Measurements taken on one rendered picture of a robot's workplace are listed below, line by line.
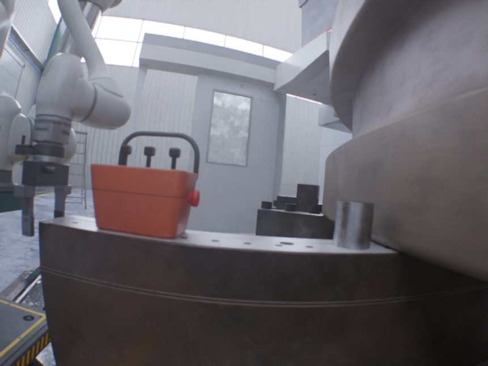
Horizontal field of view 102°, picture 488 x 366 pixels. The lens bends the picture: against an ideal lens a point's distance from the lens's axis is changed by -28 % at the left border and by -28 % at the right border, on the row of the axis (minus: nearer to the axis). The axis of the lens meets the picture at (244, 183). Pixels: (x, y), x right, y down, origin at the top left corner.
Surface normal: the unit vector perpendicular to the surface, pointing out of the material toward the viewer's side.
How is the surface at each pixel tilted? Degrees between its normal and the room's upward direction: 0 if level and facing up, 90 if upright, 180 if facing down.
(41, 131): 90
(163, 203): 97
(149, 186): 97
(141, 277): 90
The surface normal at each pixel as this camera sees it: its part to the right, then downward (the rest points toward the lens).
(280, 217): -0.35, -0.04
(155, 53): 0.37, 0.02
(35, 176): 0.12, 0.00
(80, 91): 0.97, 0.07
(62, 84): 0.73, 0.03
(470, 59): -0.99, -0.13
